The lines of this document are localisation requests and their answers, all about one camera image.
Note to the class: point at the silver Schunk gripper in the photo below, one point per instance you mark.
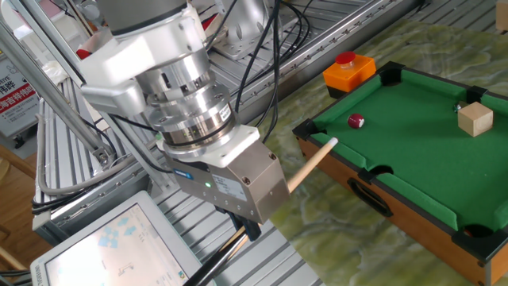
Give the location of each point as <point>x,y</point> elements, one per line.
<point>246,198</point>

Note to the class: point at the wooden pool cue black butt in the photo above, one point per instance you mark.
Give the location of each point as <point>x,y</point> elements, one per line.
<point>313,163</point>

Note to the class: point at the silver UR5 robot arm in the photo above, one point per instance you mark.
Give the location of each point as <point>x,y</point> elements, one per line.
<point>158,59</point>

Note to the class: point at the dark red pool ball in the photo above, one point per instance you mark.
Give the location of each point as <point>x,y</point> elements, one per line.
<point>356,121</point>

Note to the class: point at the mini green pool table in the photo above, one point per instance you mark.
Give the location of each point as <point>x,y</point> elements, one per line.
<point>416,159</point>

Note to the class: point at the green marble pattern board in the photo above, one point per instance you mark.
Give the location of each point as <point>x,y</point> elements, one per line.
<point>297,206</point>

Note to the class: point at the white teach pendant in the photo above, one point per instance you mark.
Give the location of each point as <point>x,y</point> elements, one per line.
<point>119,246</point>

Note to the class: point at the orange emergency stop button box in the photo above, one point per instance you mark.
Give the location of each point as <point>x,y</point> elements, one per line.
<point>349,75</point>

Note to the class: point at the colour block cloth bag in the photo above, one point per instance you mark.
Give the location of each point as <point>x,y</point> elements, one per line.
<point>83,52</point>

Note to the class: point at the small silver metal piece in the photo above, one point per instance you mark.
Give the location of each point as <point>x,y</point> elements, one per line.
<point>457,107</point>

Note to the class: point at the white sign red band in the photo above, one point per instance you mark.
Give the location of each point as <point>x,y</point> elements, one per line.
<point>16,95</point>

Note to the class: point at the wooden cube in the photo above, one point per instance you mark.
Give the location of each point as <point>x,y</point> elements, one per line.
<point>475,119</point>

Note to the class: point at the brown cardboard box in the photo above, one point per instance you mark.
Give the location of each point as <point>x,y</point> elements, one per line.
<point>502,16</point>

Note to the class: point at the aluminium diagonal frame brace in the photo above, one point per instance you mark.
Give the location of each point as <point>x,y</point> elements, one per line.
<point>47,89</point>

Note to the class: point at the aluminium frame post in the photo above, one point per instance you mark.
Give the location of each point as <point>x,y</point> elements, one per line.
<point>55,51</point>

